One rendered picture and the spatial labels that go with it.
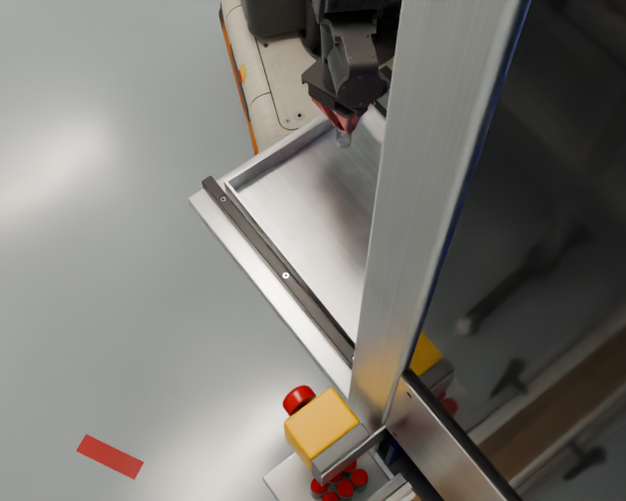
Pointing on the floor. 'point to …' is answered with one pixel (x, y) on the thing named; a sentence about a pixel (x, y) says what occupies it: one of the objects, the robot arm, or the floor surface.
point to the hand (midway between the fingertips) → (344, 124)
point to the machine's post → (424, 177)
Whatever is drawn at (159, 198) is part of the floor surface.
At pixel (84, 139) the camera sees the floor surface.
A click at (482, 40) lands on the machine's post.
